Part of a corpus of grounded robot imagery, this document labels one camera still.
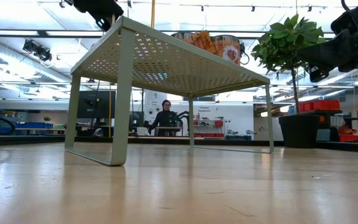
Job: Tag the black plant pot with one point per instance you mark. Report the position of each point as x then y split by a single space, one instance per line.
300 130

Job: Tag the tool rack with red bins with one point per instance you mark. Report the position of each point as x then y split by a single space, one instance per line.
217 123

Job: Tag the green leafy plant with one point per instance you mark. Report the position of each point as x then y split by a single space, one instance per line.
287 40

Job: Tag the black monitor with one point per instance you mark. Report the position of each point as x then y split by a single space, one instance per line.
98 102

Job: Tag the orange storage bins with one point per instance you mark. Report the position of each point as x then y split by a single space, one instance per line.
351 137

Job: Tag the black ceiling camera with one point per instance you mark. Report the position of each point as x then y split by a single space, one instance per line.
39 51
245 51

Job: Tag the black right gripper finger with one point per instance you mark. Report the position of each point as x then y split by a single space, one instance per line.
334 60
334 43

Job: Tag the black background robot arms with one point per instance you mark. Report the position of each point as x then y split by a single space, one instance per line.
185 114

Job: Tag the green perforated metal shelf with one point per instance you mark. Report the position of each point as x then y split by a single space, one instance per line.
166 62

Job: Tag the red storage bins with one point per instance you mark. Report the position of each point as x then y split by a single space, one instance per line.
319 105

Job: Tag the blue storage crates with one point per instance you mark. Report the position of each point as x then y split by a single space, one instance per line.
33 125

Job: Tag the person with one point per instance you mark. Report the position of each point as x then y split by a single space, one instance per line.
166 119

